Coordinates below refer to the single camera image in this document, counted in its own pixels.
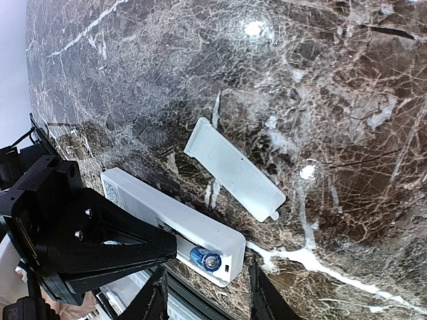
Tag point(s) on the blue battery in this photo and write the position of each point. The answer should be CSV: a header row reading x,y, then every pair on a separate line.
x,y
206,259

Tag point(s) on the white remote control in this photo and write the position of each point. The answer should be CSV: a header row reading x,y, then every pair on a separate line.
x,y
191,228

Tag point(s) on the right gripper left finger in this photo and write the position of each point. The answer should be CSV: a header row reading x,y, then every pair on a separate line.
x,y
151,301

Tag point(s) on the white battery cover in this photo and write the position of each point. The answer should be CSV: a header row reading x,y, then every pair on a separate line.
x,y
234,171

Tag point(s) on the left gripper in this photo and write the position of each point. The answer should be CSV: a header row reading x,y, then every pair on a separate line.
x,y
73,241

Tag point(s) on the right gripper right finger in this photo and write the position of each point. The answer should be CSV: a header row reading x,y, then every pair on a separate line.
x,y
266,303

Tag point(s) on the black curved table rail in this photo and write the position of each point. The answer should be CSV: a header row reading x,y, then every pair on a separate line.
x,y
184,302

